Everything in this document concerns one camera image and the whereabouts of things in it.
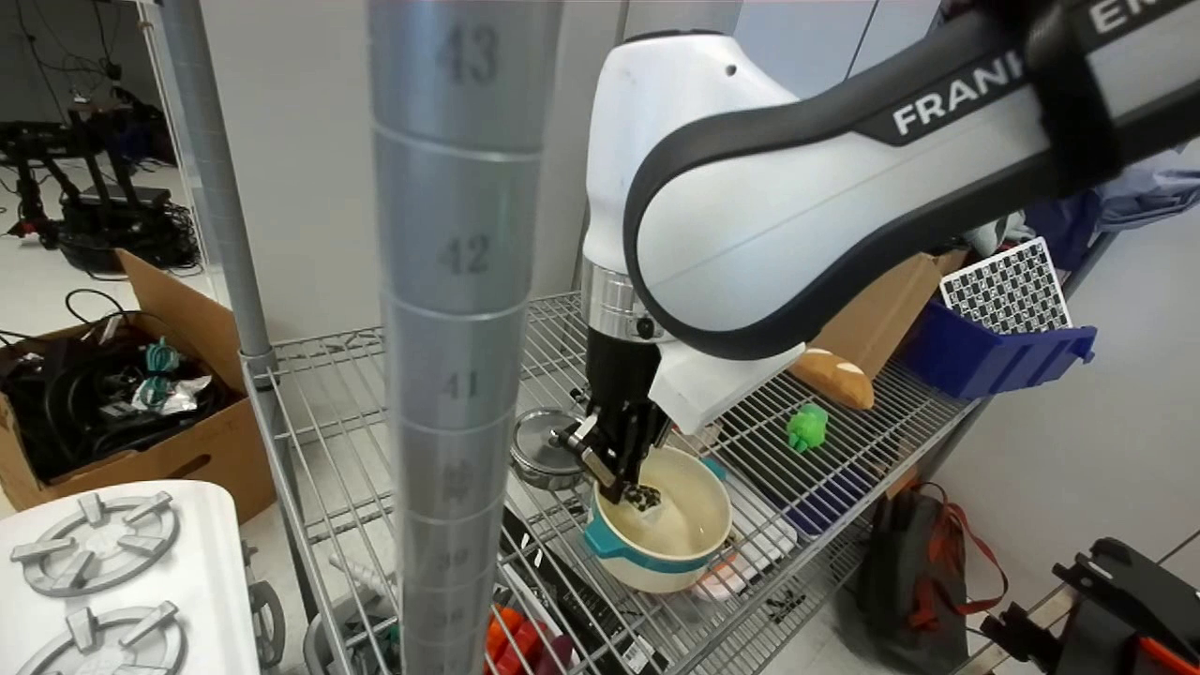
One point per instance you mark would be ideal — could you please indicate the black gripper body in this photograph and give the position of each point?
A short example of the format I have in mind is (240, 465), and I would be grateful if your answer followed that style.
(622, 422)

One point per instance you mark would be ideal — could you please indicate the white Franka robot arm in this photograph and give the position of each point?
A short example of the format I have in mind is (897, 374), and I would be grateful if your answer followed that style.
(730, 215)

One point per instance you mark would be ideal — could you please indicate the round metal lid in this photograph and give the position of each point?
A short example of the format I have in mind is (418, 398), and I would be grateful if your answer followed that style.
(547, 448)

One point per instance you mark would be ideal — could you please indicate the green toy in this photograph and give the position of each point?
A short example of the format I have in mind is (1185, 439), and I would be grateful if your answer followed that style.
(808, 428)

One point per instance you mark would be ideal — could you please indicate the bread loaf toy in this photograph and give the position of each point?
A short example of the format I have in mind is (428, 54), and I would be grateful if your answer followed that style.
(834, 377)

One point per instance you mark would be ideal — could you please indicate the blue plastic bin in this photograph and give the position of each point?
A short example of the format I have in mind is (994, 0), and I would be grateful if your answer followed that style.
(969, 362)

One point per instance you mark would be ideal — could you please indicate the grey numbered shelf pole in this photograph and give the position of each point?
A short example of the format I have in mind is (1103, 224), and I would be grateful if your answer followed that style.
(460, 107)

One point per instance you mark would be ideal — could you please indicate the white mesh basket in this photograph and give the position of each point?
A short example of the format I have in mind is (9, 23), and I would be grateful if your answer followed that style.
(1015, 290)

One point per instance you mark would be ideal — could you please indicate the cardboard box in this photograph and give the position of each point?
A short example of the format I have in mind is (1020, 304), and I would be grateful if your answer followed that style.
(140, 392)

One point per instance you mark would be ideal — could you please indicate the toy stove white top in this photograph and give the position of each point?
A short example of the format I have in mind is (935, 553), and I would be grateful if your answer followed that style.
(138, 578)

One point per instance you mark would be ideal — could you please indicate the cream bowl teal handles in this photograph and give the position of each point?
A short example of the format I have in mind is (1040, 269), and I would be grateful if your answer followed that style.
(664, 547)

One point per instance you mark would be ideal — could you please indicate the white wire shelf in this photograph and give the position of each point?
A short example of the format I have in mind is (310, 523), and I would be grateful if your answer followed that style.
(733, 547)

